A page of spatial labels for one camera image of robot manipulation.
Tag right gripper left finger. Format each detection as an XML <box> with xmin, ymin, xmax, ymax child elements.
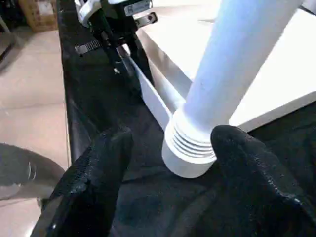
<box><xmin>31</xmin><ymin>126</ymin><xmax>134</xmax><ymax>237</ymax></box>

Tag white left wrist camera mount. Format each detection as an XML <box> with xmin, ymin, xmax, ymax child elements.
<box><xmin>76</xmin><ymin>0</ymin><xmax>101</xmax><ymax>27</ymax></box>

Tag white plastic table leg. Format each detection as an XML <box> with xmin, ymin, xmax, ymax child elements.
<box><xmin>164</xmin><ymin>0</ymin><xmax>305</xmax><ymax>165</ymax></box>

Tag white plastic table top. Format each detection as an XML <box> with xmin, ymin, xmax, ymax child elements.
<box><xmin>116</xmin><ymin>0</ymin><xmax>316</xmax><ymax>179</ymax></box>

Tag black mat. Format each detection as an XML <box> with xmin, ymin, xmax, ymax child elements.
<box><xmin>32</xmin><ymin>0</ymin><xmax>316</xmax><ymax>237</ymax></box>

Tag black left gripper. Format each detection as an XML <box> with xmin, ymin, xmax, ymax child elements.
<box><xmin>74</xmin><ymin>0</ymin><xmax>159</xmax><ymax>95</ymax></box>

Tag dark metal stand leg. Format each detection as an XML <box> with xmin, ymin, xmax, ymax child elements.
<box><xmin>0</xmin><ymin>41</ymin><xmax>17</xmax><ymax>73</ymax></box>

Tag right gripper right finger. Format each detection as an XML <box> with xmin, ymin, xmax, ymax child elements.
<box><xmin>210</xmin><ymin>125</ymin><xmax>316</xmax><ymax>237</ymax></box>

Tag brown cardboard box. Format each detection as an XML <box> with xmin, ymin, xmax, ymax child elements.
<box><xmin>18</xmin><ymin>0</ymin><xmax>59</xmax><ymax>32</ymax></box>

